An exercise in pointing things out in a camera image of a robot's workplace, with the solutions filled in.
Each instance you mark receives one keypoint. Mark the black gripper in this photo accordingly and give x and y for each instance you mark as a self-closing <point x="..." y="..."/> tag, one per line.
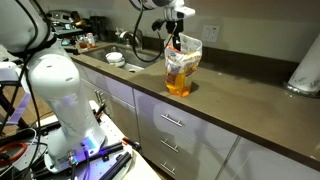
<point x="174" y="28"/>

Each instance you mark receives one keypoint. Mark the orange and white snack pack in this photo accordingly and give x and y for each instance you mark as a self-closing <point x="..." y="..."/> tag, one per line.
<point x="181" y="64"/>

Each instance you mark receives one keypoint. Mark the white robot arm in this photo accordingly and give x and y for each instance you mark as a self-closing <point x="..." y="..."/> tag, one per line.
<point x="53" y="76"/>

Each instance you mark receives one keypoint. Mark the chrome sink faucet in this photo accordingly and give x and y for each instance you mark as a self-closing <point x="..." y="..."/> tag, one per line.
<point x="136" y="38"/>

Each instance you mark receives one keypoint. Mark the stainless steel sink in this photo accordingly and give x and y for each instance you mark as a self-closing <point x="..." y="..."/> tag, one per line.
<point x="131" y="61"/>

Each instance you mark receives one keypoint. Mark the white bowl in sink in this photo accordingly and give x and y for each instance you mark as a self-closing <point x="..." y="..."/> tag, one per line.
<point x="115" y="58"/>

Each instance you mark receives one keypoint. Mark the orange pill bottle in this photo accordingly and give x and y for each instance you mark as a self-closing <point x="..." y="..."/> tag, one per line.
<point x="91" y="40"/>

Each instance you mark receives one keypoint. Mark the white paper towel roll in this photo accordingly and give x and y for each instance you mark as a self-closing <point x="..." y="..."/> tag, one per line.
<point x="306" y="78"/>

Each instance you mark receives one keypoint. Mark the white robot mounting table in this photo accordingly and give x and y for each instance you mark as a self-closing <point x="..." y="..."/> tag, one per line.
<point x="117" y="160"/>

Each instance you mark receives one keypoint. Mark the white wall outlet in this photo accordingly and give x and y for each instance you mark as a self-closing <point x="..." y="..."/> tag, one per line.
<point x="210" y="33"/>

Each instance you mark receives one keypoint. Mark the upper drawer handle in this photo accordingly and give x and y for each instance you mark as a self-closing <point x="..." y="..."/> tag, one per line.
<point x="166" y="117"/>

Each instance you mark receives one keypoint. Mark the drawer handle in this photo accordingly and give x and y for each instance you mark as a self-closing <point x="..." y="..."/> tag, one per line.
<point x="173" y="148"/>
<point x="164" y="166"/>
<point x="166" y="117"/>

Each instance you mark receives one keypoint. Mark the middle drawer handle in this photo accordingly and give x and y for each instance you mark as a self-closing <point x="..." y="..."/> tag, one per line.
<point x="173" y="148"/>

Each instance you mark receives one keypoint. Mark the lower drawer handle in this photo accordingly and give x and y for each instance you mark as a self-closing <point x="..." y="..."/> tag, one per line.
<point x="164" y="166"/>

